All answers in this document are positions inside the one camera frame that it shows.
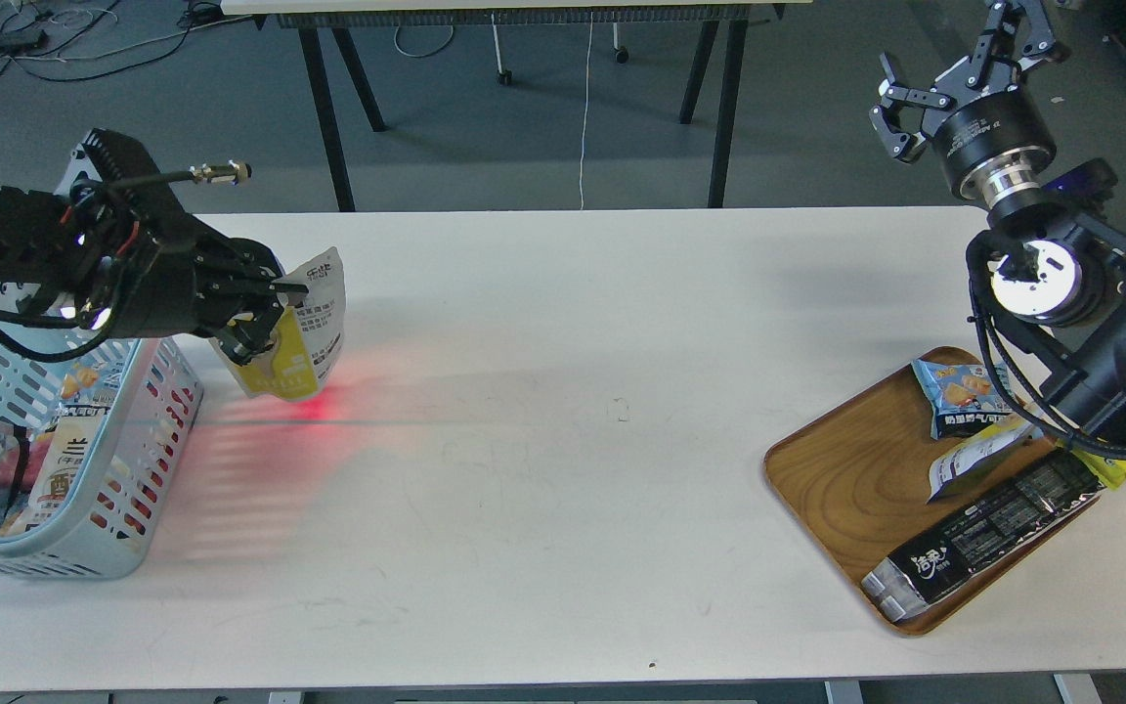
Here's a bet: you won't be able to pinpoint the blue snack packet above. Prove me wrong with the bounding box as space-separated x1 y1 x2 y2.
911 358 1013 440

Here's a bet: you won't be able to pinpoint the black power adapter on floor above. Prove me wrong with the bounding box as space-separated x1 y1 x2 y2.
0 25 48 57

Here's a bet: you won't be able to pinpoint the yellow white snack pouch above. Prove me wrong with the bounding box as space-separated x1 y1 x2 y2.
211 246 347 402

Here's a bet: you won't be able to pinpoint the black legged background table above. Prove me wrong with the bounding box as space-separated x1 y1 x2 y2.
270 0 787 213

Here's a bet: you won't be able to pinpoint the white hanging cable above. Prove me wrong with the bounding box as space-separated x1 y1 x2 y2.
579 23 595 210

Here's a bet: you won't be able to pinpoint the snack packs inside basket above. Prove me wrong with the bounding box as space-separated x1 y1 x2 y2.
0 360 126 538

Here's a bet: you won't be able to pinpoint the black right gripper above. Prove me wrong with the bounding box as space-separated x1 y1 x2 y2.
870 1 1071 199

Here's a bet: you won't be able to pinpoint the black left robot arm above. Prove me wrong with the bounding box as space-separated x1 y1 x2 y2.
0 128 309 365

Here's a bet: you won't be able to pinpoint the yellow cartoon snack packet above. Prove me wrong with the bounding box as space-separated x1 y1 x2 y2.
1056 442 1126 490

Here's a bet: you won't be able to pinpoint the wooden tray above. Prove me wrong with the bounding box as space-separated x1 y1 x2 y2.
765 366 1103 636

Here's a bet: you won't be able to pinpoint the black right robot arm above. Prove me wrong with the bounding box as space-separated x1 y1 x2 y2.
868 1 1126 461

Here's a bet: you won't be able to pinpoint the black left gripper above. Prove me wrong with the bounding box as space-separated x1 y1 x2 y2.
113 220 310 366

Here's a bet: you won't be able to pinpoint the long black snack pack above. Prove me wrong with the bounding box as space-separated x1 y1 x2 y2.
859 451 1103 623

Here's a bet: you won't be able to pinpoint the white navy snack pouch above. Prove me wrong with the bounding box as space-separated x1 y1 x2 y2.
927 416 1042 504

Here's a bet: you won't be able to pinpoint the light blue plastic basket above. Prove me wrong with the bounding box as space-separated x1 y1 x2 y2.
0 148 204 580

